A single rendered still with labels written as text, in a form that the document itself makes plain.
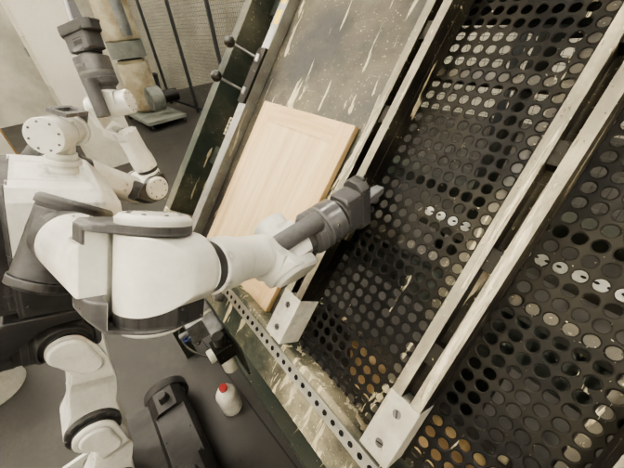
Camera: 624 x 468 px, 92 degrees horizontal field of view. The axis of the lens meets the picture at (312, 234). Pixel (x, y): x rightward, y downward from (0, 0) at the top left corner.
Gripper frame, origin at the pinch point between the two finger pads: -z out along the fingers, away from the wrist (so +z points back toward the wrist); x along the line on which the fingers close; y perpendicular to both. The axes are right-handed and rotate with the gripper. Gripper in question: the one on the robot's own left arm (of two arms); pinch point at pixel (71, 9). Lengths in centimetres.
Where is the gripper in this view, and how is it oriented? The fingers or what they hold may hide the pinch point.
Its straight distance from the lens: 115.3
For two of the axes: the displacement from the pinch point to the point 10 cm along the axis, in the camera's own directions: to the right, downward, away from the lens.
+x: 9.3, -0.2, -3.7
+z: 1.7, 9.1, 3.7
